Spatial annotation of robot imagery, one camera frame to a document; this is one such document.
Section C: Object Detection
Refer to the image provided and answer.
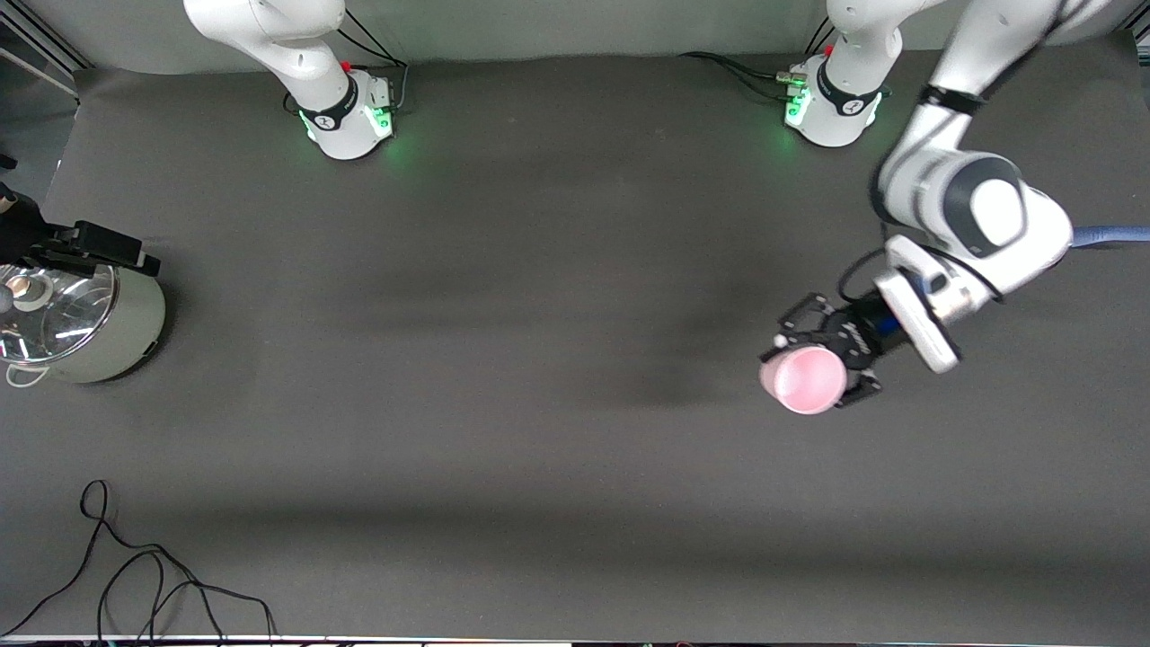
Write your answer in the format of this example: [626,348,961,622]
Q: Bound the pink cup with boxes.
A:
[758,345,849,417]

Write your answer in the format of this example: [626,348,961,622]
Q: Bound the beige cooking pot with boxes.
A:
[0,265,168,388]

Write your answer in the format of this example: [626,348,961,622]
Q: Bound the glass lid with beige knob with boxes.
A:
[0,261,120,366]

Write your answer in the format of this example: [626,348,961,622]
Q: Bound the metal frame rail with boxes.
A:
[0,16,93,102]

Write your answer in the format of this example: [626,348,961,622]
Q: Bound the thin black loose cable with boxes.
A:
[0,479,279,643]

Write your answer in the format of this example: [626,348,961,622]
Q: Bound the blue camera cable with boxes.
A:
[1071,224,1150,250]

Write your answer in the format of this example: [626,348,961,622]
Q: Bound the black left arm base cables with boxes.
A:
[677,20,841,102]

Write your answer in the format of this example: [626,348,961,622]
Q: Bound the black arm base cables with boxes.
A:
[283,7,411,116]
[677,20,841,102]

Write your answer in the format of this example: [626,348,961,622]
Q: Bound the black right arm base cables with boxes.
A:
[283,7,411,116]

